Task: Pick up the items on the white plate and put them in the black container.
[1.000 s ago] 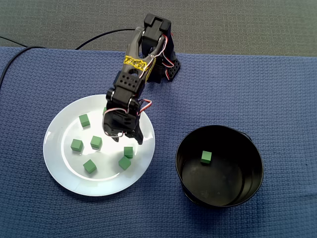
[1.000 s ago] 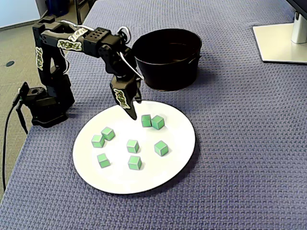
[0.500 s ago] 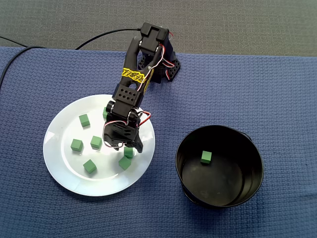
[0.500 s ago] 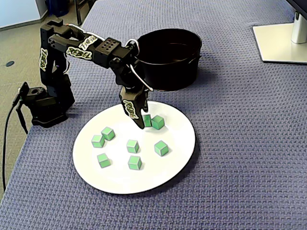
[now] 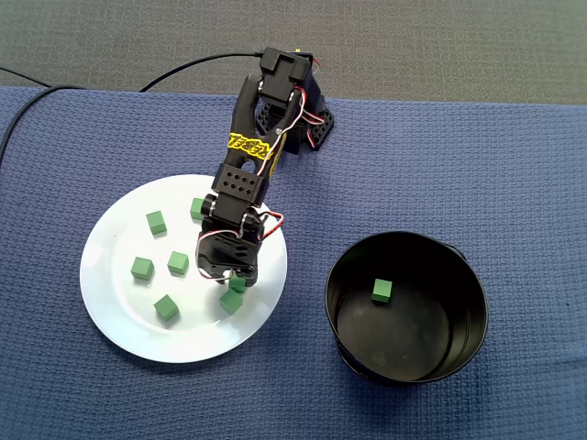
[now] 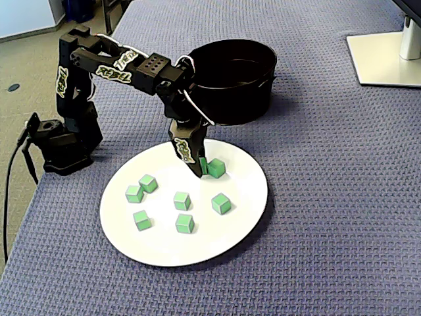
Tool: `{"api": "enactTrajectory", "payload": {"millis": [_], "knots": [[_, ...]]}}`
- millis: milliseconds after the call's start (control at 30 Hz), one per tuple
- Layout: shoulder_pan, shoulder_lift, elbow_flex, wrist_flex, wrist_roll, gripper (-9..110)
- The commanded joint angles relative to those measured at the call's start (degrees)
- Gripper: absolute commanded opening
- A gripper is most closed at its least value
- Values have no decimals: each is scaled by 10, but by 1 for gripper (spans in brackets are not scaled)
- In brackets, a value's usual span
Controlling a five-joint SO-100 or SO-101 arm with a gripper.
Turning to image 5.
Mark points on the black round container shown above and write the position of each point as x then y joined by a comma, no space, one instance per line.
413,357

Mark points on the white round plate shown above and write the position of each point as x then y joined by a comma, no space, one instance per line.
192,339

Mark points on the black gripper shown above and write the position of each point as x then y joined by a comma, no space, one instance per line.
233,267

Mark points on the blue waffle cloth mat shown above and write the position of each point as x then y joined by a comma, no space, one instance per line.
527,206

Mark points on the small green cube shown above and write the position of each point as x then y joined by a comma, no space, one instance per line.
142,268
178,263
237,284
166,307
381,290
156,223
229,303
196,211

